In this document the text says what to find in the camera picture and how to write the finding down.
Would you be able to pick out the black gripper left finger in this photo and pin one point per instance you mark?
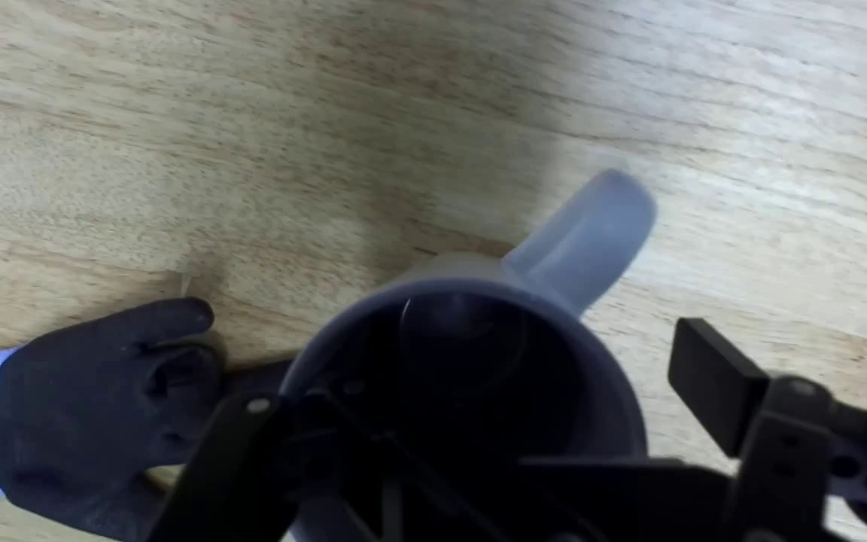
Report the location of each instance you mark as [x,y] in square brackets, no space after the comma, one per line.
[255,471]

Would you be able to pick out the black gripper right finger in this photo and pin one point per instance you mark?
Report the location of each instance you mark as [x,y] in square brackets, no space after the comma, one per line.
[795,454]

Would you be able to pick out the grey ceramic mug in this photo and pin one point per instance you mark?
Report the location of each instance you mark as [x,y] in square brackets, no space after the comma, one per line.
[585,242]

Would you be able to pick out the black work glove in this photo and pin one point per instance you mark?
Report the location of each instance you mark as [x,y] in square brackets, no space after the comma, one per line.
[74,423]

